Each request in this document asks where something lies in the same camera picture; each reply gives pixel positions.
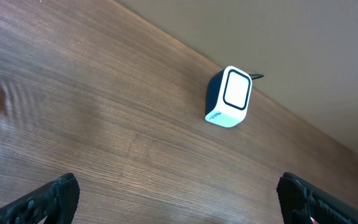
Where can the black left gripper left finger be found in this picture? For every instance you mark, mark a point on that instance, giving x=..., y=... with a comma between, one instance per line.
x=54, y=203

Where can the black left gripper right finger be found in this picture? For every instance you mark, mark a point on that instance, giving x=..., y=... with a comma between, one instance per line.
x=301, y=202

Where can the white barcode scanner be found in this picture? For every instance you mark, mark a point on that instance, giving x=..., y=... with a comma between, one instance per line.
x=227, y=97

